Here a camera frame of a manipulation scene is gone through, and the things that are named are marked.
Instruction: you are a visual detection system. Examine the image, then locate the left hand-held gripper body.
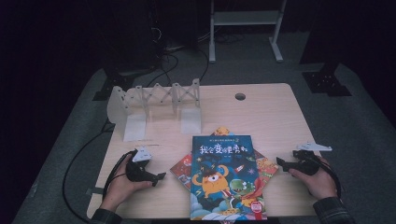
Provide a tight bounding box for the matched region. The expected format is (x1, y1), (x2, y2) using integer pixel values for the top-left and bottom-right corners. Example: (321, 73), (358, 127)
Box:
(125, 146), (158, 185)

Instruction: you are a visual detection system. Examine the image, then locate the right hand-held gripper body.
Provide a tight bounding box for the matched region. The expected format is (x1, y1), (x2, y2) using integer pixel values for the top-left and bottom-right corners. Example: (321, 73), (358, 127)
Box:
(290, 142), (332, 175)

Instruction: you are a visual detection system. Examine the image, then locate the light blue animals picture book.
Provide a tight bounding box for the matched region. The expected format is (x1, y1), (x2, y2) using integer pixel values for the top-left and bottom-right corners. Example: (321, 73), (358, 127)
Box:
(170, 125), (279, 191)

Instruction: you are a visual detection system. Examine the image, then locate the blue monster picture book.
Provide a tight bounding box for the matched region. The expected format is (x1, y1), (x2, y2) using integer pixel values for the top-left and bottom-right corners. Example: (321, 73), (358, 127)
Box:
(190, 134), (268, 221)

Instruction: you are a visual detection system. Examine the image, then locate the person's right hand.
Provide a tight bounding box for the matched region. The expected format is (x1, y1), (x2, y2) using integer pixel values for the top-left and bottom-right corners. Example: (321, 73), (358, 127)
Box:
(288, 155), (339, 201)

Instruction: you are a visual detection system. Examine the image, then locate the person's left hand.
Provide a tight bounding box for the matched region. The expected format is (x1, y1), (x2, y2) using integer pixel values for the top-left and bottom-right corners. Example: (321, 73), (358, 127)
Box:
(99, 154), (153, 213)

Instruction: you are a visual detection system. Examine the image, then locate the grey tape strip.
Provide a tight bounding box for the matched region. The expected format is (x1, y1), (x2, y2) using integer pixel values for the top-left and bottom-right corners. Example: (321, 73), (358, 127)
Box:
(86, 186), (106, 196)

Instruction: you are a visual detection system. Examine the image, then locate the white metal stand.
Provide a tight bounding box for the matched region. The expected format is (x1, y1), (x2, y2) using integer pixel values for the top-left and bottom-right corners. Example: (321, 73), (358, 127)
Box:
(208, 0), (288, 63)

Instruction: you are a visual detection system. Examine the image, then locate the left hand-held gripper black cable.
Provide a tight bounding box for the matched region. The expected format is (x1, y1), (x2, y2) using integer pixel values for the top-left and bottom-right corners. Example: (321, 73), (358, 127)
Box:
(102, 148), (138, 200)

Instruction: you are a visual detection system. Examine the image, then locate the hand-held gripper black cable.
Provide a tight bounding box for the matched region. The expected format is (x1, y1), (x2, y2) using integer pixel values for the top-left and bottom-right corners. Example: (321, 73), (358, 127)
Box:
(102, 148), (138, 200)
(307, 152), (343, 199)

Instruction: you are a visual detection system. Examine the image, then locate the right hand-held gripper black cable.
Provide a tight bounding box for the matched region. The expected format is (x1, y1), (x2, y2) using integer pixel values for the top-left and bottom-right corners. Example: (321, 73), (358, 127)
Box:
(307, 152), (343, 199)

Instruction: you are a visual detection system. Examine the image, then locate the long black floor cable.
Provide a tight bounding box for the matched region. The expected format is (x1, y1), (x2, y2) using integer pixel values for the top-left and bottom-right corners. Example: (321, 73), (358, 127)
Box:
(62, 122), (116, 224)

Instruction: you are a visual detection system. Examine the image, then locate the black looped floor cable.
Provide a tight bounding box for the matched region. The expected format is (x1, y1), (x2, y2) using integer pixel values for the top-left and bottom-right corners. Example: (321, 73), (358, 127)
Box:
(146, 52), (180, 89)

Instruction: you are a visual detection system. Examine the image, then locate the black thin floor cable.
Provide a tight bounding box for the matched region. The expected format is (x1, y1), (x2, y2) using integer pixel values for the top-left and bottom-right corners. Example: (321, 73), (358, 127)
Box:
(195, 46), (210, 83)

